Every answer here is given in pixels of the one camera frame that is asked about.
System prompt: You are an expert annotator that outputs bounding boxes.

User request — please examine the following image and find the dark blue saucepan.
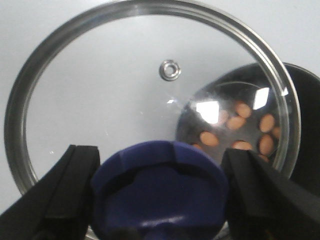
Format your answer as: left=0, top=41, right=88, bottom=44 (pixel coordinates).
left=175, top=63, right=320, bottom=192

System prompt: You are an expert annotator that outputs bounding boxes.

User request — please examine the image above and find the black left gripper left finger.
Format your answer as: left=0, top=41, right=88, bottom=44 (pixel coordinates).
left=0, top=145, right=100, bottom=240

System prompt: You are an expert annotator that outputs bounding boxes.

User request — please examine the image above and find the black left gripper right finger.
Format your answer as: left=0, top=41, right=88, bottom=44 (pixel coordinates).
left=221, top=148, right=320, bottom=240

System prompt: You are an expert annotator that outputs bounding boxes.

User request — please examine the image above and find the glass pot lid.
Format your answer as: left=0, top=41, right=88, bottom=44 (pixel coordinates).
left=4, top=0, right=301, bottom=240

